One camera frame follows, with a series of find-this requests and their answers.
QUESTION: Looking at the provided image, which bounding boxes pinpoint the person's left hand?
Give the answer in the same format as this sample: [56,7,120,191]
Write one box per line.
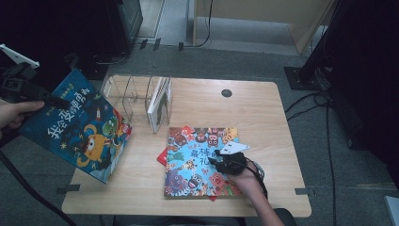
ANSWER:
[0,100,45,132]

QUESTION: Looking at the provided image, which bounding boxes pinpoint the pale grey box corner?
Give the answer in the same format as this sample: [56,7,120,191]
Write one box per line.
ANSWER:
[384,195,399,226]

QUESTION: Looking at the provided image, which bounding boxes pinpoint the wooden partition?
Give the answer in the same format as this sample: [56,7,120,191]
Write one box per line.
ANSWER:
[192,0,334,55]

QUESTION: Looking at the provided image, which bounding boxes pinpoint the thin black floor cable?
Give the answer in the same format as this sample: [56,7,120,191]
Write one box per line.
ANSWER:
[184,0,215,49]

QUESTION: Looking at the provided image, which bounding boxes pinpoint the person's dark trousers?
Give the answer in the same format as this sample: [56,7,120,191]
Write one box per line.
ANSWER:
[112,207,297,226]

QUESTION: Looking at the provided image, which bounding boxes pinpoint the black cabinet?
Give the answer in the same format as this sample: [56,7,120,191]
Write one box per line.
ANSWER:
[104,0,144,56]

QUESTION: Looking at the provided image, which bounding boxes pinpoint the black floor cables bundle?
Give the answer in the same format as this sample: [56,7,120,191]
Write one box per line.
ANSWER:
[284,89,338,226]

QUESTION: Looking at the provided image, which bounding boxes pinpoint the grey tape strip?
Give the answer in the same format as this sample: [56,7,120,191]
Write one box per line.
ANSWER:
[295,187,316,198]
[56,184,81,195]

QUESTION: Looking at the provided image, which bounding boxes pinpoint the person's right hand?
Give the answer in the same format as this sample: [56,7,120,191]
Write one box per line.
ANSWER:
[227,159,265,198]

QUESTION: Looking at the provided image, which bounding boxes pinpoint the light blue cartoon animals book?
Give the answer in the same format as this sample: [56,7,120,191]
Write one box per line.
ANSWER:
[163,126,245,199]

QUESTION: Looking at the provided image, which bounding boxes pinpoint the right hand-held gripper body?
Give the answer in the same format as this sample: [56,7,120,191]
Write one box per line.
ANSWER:
[215,140,251,176]

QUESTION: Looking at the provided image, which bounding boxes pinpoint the black stand with base plate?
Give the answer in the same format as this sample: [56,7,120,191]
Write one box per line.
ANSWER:
[283,0,356,92]

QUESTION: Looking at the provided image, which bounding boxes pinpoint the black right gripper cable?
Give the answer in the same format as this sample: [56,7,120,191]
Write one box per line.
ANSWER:
[247,158,269,201]

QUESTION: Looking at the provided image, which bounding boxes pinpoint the clear acrylic book rack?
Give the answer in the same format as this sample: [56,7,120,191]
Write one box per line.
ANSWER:
[102,74,173,135]

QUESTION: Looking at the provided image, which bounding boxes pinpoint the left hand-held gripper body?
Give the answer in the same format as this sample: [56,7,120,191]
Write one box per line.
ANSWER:
[0,43,54,103]

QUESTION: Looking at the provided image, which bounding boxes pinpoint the thick black left gripper cable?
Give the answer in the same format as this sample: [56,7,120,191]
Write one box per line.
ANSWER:
[0,150,78,226]

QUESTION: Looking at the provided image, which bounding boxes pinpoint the white book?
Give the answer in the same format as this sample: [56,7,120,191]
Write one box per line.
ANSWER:
[146,76,173,135]

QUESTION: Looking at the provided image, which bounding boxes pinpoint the dark blue monster picture book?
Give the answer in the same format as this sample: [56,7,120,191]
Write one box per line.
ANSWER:
[18,68,134,185]

